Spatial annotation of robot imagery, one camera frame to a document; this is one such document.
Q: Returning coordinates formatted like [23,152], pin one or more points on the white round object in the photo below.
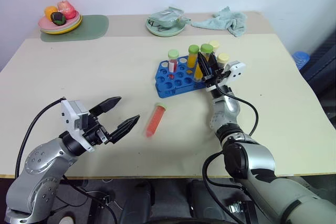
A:
[67,220]

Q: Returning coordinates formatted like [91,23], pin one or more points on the pale green plate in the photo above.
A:
[162,32]

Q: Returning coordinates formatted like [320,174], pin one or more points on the blue test tube rack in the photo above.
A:
[181,83]

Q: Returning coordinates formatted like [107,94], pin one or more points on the blue water bottle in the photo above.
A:
[300,60]

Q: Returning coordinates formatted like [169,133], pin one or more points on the tube with pale yellow cap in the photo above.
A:
[214,43]
[223,58]

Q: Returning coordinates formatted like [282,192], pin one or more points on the green placemat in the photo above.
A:
[92,27]

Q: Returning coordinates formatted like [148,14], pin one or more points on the dark toy mangosteen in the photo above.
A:
[58,18]

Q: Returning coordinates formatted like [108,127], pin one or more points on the orange tube green cap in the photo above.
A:
[197,73]

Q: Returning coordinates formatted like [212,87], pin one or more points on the light green plate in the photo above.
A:
[71,26]

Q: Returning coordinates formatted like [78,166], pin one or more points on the yellow plate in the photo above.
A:
[74,27]

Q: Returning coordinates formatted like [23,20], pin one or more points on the pink plate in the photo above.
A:
[46,23]

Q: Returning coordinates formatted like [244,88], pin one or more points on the red tube light green cap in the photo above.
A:
[173,64]

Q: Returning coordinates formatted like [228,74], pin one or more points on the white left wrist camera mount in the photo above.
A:
[67,111]

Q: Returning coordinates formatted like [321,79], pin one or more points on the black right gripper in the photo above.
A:
[216,77]

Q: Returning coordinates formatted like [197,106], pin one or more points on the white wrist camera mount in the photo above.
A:
[236,70]
[67,111]

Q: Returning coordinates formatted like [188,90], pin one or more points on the orange toy fruit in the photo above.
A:
[50,11]

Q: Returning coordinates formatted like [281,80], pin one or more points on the red tube clear cap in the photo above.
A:
[155,121]

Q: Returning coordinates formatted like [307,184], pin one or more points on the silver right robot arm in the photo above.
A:
[260,161]

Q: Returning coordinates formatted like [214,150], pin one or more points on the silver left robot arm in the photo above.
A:
[39,161]

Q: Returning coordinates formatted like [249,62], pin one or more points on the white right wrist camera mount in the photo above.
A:
[236,70]

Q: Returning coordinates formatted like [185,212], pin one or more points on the dark ribbed panel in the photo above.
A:
[324,72]

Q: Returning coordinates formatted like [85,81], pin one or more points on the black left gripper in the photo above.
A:
[94,132]

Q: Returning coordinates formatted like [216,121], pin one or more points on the yellow tube green cap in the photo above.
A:
[192,57]

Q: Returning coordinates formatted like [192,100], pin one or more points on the dark rounded shape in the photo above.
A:
[137,203]
[207,203]

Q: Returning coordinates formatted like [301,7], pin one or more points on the teal cloth towel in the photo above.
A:
[231,22]

